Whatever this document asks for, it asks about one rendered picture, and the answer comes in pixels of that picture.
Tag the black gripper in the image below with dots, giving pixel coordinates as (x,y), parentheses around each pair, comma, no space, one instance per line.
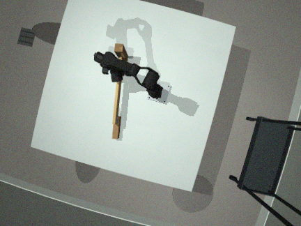
(106,70)

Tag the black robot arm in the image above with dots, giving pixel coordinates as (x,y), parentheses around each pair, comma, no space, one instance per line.
(109,60)

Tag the long brown wooden rail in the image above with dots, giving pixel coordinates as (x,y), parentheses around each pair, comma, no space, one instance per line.
(116,102)

